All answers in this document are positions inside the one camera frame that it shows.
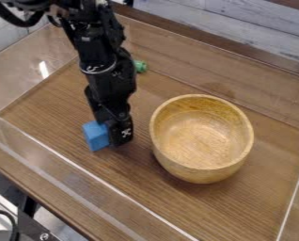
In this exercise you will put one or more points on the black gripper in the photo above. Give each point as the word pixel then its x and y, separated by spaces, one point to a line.
pixel 111 73

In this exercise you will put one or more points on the black metal bracket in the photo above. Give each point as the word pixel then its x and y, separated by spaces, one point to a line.
pixel 32 229

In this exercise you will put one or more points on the clear acrylic tray wall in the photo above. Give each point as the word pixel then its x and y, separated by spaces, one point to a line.
pixel 111 193

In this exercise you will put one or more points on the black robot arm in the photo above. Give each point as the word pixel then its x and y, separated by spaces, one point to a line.
pixel 96 36

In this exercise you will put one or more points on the brown wooden bowl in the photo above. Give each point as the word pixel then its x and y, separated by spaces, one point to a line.
pixel 202 137

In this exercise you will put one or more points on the blue rectangular block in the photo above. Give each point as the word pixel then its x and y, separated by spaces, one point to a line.
pixel 96 135

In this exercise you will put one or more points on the green and white marker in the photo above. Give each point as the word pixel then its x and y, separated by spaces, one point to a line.
pixel 140 66

